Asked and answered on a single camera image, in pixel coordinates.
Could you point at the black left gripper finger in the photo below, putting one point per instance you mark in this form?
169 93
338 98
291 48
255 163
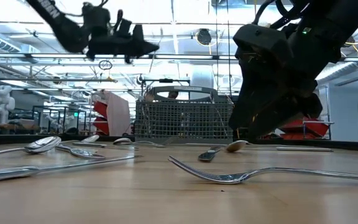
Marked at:
143 49
138 33

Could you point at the small red bin rack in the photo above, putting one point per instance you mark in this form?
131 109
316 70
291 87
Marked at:
99 109

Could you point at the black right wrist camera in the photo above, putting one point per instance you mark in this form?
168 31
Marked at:
259 43

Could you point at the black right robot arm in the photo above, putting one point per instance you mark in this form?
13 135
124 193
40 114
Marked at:
328 31

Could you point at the silver fork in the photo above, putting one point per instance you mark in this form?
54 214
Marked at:
228 178
149 95

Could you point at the silver spoon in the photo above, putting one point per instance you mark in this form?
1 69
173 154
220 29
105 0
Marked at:
90 138
43 144
121 141
236 145

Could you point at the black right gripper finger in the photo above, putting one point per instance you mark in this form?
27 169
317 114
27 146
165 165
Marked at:
259 118
306 107

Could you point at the metal overhead frame bar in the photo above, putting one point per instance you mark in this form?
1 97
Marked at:
191 57

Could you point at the pale pink sheet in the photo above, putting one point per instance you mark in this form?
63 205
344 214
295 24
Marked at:
118 115

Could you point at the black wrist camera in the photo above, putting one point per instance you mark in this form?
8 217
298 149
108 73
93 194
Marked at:
259 43
124 28

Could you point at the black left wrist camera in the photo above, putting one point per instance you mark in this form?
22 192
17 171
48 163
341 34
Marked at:
124 28

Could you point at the white robot figure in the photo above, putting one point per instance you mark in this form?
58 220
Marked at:
2 102

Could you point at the person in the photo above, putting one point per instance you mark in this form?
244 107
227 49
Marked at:
172 95

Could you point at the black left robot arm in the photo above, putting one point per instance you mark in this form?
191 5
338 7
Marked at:
67 34

